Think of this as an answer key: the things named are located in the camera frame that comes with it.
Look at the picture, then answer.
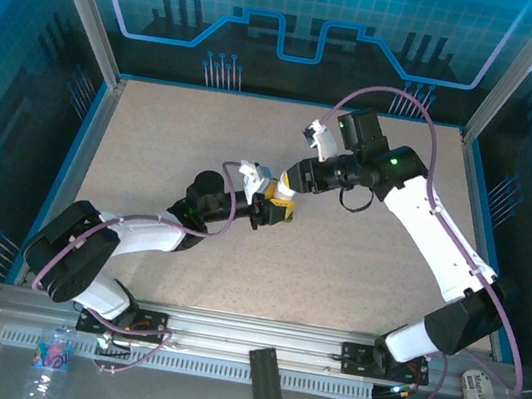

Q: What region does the black ridged bar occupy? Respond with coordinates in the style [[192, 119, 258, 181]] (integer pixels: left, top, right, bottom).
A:
[[241, 343, 299, 399]]

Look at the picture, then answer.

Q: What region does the clear plastic water bottle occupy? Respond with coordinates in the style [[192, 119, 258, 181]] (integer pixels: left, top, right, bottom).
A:
[[22, 322, 77, 399]]

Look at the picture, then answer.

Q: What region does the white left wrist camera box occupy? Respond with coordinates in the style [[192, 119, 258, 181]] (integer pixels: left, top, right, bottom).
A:
[[234, 158, 276, 205]]

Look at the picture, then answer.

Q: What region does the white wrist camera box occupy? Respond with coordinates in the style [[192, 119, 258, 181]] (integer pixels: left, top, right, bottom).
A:
[[234, 158, 276, 205], [297, 116, 345, 166]]

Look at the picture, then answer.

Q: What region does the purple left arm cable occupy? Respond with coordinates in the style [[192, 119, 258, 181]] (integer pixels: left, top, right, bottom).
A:
[[19, 133, 245, 392]]

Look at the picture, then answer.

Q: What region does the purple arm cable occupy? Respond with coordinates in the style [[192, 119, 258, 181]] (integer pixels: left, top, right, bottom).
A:
[[279, 76, 532, 399], [19, 133, 245, 392]]

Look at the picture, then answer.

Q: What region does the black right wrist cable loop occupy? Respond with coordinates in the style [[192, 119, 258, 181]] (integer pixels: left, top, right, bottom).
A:
[[336, 184, 376, 218]]

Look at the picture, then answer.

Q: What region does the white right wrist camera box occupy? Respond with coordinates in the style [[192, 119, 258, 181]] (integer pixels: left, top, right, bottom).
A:
[[297, 116, 345, 166]]

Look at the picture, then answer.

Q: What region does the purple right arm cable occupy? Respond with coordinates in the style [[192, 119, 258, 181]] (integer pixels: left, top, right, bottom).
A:
[[279, 76, 532, 399]]

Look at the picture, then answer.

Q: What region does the aluminium mounting rail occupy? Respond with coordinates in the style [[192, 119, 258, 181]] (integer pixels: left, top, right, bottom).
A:
[[0, 274, 523, 399]]

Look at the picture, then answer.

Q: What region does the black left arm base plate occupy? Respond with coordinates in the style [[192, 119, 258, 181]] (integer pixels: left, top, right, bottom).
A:
[[74, 300, 172, 347]]

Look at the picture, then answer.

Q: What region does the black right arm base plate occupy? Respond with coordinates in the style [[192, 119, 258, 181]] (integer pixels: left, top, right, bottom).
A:
[[337, 340, 434, 388]]

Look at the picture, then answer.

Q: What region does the slotted grey cable duct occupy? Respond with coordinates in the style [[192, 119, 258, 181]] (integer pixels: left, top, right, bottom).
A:
[[0, 323, 378, 399]]

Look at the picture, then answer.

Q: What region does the aluminium frame post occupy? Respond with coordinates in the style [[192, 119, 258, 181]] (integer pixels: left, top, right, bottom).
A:
[[459, 0, 532, 157], [17, 0, 142, 90]]

